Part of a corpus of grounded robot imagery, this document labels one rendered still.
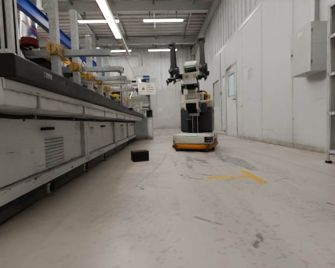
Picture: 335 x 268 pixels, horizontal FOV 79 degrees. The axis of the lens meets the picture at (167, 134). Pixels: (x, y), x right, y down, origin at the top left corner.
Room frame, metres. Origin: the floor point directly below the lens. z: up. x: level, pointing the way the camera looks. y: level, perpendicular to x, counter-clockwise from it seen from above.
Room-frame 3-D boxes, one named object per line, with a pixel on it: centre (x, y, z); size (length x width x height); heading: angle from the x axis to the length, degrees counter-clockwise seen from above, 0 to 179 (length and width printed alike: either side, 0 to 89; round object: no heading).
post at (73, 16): (1.30, 0.56, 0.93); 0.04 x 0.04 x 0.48; 2
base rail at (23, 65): (3.24, 0.62, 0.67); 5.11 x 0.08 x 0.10; 2
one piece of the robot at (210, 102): (3.48, -0.51, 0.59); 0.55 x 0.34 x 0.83; 68
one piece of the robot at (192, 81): (3.12, -0.37, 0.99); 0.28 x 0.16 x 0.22; 68
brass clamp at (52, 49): (1.07, 0.55, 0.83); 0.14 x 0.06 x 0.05; 2
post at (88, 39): (1.55, 0.57, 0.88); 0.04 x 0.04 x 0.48; 2
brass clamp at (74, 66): (1.32, 0.56, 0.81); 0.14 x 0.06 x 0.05; 2
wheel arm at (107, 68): (1.34, 0.51, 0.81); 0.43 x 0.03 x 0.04; 92
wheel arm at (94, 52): (1.09, 0.50, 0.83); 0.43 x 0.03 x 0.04; 92
